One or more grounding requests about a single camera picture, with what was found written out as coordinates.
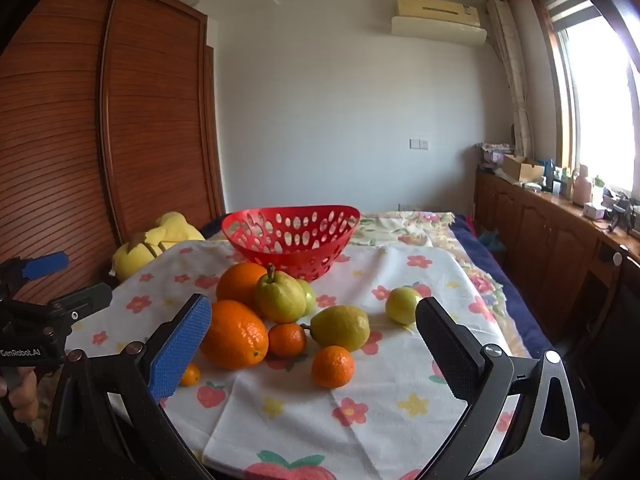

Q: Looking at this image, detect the green pear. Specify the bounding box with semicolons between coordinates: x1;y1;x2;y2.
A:
255;264;307;324

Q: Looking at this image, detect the pink bottle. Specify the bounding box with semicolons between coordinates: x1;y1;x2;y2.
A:
572;165;593;206

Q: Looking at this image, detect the floral blanket with navy border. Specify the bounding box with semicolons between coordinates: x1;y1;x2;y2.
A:
202;210;553;361

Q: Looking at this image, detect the dark bulky object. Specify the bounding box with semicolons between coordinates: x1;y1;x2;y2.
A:
555;255;640;461

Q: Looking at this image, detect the white flower-print cloth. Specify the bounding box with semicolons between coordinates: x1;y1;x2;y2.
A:
65;240;531;480

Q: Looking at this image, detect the window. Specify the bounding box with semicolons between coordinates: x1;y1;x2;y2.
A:
530;0;640;201

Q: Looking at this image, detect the teal cloth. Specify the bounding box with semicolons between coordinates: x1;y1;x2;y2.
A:
477;229;507;253

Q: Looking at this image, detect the open cardboard box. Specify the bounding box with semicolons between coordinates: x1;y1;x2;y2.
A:
502;155;548;183

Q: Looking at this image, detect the yellow-green pear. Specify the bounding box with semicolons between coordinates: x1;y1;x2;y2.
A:
301;305;371;352

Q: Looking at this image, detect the brown wooden sideboard cabinet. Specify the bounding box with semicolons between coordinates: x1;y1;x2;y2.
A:
472;170;640;361

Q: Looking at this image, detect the round green plum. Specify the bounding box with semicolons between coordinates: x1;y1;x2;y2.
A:
299;280;318;317

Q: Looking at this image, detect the person's left hand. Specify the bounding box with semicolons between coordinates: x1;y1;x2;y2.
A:
0;367;40;428

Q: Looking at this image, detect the yellow plush toy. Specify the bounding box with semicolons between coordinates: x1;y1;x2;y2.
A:
111;211;206;283

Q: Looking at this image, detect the patterned curtain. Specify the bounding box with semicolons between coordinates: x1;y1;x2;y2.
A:
487;0;533;158

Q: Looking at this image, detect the red perforated plastic basket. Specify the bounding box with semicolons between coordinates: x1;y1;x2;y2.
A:
221;204;361;282

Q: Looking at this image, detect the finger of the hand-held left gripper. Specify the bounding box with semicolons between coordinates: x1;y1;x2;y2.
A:
0;251;70;293
50;282;113;333

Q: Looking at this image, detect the brown wooden wardrobe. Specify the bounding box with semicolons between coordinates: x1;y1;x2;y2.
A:
0;0;226;306

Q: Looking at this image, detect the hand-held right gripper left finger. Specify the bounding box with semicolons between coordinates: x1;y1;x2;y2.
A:
47;292;213;480

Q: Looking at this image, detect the large orange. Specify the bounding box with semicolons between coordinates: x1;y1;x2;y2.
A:
216;261;268;316
200;300;270;371

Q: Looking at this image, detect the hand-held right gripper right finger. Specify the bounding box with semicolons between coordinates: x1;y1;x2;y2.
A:
415;296;583;480

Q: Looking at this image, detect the wall air conditioner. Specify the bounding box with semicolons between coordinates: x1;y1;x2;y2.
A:
391;0;488;48

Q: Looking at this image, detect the yellow-green apple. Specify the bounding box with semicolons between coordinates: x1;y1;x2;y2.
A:
385;286;425;326

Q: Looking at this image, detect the black tripod device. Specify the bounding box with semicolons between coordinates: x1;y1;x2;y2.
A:
604;190;638;233

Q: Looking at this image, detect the stack of floral boxes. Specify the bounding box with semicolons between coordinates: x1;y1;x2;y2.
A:
480;143;515;170

